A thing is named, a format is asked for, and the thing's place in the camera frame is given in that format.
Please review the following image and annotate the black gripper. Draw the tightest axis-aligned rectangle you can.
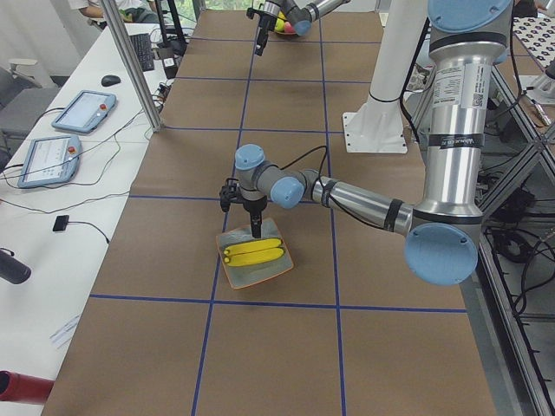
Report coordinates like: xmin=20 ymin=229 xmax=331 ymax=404
xmin=255 ymin=13 xmax=272 ymax=56
xmin=241 ymin=190 xmax=265 ymax=237

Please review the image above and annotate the large yellow banana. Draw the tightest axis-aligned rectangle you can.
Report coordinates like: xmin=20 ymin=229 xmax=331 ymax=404
xmin=224 ymin=248 xmax=284 ymax=267

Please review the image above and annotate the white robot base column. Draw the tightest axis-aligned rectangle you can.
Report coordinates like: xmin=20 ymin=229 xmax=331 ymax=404
xmin=343 ymin=0 xmax=428 ymax=153

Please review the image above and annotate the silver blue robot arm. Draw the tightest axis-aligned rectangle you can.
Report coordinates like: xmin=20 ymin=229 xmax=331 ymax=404
xmin=235 ymin=1 xmax=513 ymax=285
xmin=246 ymin=0 xmax=349 ymax=56

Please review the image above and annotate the brown wicker basket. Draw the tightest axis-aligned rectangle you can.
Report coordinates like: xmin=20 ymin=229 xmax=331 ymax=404
xmin=273 ymin=21 xmax=299 ymax=37

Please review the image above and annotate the square grey orange-rimmed plate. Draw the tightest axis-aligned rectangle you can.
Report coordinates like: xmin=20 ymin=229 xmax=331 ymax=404
xmin=216 ymin=218 xmax=294 ymax=289

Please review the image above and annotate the black keyboard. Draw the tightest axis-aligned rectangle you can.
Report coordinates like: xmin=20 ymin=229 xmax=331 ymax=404
xmin=129 ymin=33 xmax=154 ymax=72

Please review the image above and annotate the brown paper table mat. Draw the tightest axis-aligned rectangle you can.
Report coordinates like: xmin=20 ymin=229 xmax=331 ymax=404
xmin=44 ymin=10 xmax=494 ymax=415

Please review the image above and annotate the black computer mouse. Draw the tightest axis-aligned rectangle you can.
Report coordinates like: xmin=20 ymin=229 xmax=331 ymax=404
xmin=101 ymin=75 xmax=121 ymax=88

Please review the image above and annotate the upper blue teach pendant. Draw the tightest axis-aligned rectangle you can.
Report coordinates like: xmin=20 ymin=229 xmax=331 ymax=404
xmin=51 ymin=90 xmax=117 ymax=133

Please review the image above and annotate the blue teach pendant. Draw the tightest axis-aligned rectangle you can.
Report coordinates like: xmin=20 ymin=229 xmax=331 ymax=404
xmin=51 ymin=90 xmax=117 ymax=133
xmin=17 ymin=134 xmax=82 ymax=189

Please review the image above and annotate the small black box device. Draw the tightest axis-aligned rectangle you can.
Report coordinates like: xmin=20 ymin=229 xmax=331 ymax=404
xmin=52 ymin=215 xmax=69 ymax=232

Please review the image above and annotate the lower blue teach pendant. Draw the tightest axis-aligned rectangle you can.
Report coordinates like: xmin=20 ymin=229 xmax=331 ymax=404
xmin=17 ymin=134 xmax=82 ymax=189

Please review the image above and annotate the dark grey cylinder object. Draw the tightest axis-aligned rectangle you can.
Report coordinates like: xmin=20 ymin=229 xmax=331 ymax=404
xmin=0 ymin=248 xmax=31 ymax=284

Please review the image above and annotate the red cylinder object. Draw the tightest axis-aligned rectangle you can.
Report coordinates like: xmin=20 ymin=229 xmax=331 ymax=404
xmin=1 ymin=370 xmax=55 ymax=405

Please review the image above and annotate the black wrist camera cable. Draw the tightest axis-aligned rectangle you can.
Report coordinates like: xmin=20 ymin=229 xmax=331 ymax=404
xmin=279 ymin=145 xmax=329 ymax=183

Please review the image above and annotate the aluminium frame post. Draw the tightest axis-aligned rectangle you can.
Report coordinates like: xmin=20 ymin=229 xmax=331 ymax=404
xmin=100 ymin=0 xmax=162 ymax=133

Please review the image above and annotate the aluminium frame rack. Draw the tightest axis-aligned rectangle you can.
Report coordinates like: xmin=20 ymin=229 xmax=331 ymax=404
xmin=461 ymin=42 xmax=554 ymax=415

